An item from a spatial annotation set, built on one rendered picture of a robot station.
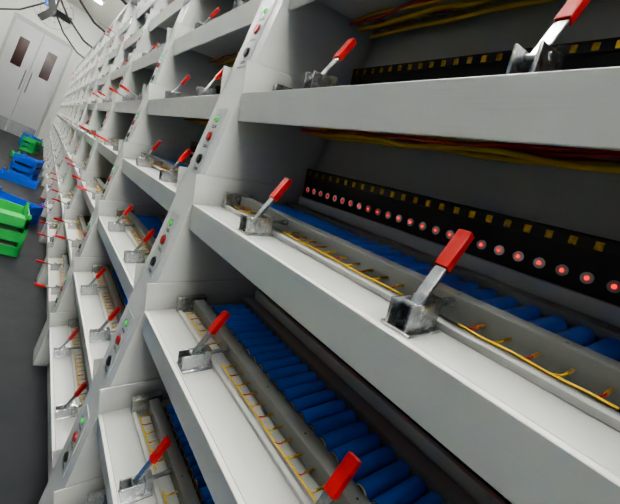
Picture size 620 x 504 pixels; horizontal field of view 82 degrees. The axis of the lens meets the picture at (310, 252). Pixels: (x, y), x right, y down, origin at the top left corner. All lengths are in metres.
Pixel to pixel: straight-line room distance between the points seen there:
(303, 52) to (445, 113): 0.43
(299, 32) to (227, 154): 0.24
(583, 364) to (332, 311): 0.17
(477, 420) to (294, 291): 0.19
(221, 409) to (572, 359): 0.35
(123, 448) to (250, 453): 0.32
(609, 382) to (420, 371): 0.11
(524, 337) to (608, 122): 0.15
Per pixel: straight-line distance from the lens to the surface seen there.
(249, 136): 0.66
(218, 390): 0.50
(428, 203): 0.48
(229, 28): 0.93
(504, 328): 0.31
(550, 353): 0.30
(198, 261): 0.67
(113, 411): 0.77
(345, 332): 0.30
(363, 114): 0.39
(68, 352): 1.29
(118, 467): 0.68
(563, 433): 0.24
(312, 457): 0.41
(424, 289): 0.28
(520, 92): 0.30
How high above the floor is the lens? 0.79
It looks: 3 degrees down
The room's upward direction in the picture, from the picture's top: 25 degrees clockwise
